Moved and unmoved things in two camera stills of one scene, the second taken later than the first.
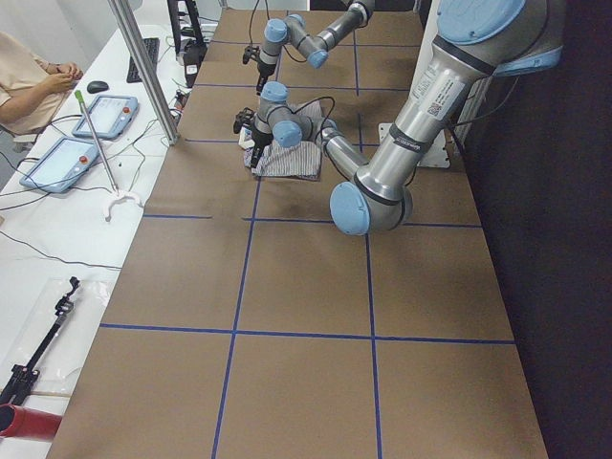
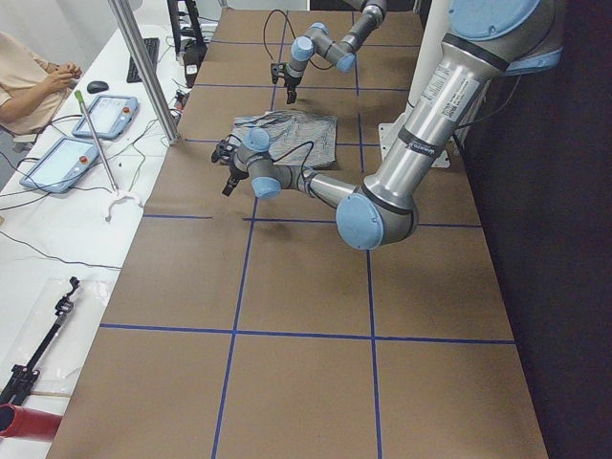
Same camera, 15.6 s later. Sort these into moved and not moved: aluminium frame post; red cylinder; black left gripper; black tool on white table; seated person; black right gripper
Moved: black left gripper; black right gripper
Not moved: red cylinder; black tool on white table; aluminium frame post; seated person
